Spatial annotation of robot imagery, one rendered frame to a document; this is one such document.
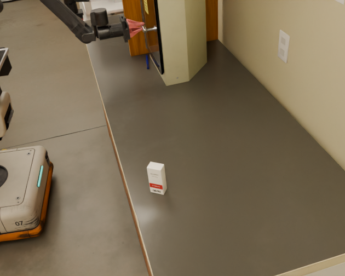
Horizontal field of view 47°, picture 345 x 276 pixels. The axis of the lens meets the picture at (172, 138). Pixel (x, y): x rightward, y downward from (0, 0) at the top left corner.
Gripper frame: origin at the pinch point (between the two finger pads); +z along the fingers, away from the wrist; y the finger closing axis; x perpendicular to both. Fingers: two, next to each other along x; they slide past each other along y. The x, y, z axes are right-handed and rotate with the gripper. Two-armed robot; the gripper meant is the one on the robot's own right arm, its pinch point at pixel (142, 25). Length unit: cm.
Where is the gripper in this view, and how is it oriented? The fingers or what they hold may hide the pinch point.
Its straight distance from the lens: 181.2
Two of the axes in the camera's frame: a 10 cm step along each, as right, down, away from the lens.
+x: -2.7, -5.7, 7.7
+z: 9.6, -2.2, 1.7
